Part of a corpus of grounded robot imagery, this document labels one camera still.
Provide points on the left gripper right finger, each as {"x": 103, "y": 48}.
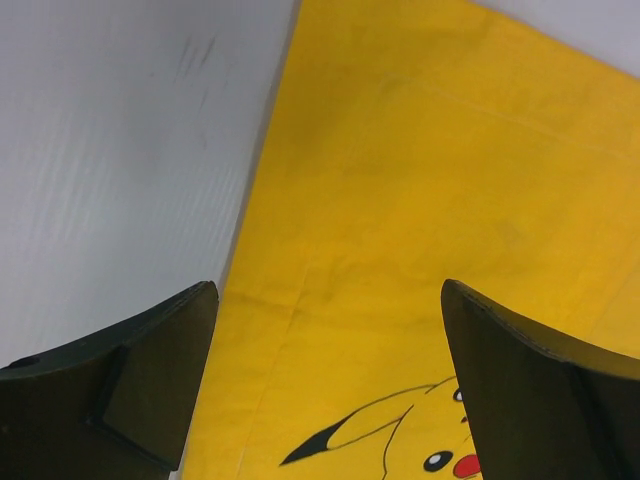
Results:
{"x": 541, "y": 403}

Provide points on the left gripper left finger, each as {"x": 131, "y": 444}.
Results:
{"x": 115, "y": 404}

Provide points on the yellow Pikachu placemat cloth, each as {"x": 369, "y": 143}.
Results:
{"x": 412, "y": 142}

